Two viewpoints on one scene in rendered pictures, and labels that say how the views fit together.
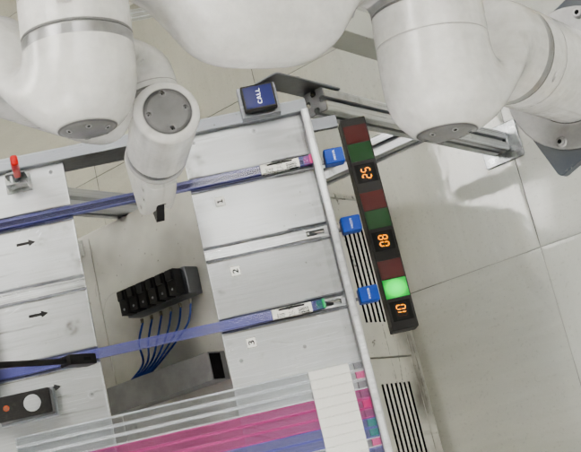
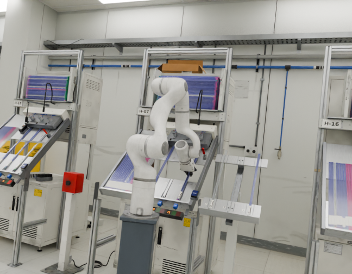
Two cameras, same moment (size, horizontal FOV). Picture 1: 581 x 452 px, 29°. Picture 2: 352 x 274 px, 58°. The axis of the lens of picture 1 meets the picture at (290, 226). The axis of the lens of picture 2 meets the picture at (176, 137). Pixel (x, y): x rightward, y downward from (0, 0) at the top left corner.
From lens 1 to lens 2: 1.86 m
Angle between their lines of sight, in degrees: 65
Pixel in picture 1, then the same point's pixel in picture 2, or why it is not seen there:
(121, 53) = (156, 85)
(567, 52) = (136, 187)
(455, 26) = (139, 138)
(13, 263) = not seen: hidden behind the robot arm
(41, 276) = not seen: hidden behind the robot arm
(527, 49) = (135, 164)
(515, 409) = not seen: outside the picture
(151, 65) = (193, 148)
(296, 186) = (174, 197)
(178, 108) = (180, 145)
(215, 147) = (192, 187)
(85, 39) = (159, 79)
